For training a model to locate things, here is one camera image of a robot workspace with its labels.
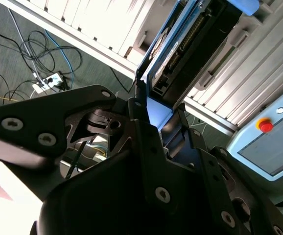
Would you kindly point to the hard disk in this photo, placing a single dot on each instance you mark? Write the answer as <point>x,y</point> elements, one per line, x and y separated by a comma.
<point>195,56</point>

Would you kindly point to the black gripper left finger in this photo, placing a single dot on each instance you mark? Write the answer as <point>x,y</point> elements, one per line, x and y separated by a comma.
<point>33,117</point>

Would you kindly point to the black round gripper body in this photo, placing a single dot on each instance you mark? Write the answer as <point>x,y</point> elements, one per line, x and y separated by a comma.
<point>102,200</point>

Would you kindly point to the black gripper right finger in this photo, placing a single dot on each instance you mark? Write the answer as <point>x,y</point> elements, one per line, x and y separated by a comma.
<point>212,176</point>

